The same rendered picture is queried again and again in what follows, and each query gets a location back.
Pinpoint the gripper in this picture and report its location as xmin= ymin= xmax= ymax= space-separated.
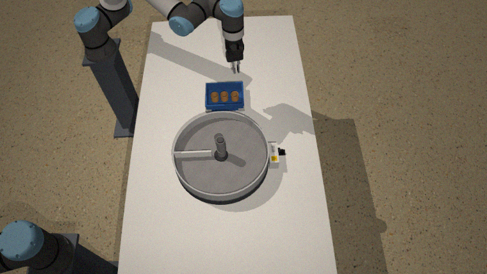
xmin=224 ymin=30 xmax=246 ymax=73

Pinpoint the white control box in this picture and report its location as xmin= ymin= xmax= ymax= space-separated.
xmin=269 ymin=145 xmax=288 ymax=169

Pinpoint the blue crate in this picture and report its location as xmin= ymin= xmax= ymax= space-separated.
xmin=204 ymin=79 xmax=247 ymax=109

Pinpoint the grey turntable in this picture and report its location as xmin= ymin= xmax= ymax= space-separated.
xmin=172 ymin=111 xmax=271 ymax=205

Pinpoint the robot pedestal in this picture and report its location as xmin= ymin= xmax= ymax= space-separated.
xmin=82 ymin=45 xmax=140 ymax=138
xmin=47 ymin=231 xmax=81 ymax=250

